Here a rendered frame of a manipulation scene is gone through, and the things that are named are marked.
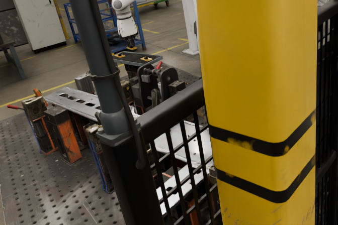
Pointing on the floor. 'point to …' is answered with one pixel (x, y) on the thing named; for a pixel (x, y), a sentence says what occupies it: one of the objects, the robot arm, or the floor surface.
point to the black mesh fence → (152, 214)
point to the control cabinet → (35, 10)
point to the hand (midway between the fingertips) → (131, 43)
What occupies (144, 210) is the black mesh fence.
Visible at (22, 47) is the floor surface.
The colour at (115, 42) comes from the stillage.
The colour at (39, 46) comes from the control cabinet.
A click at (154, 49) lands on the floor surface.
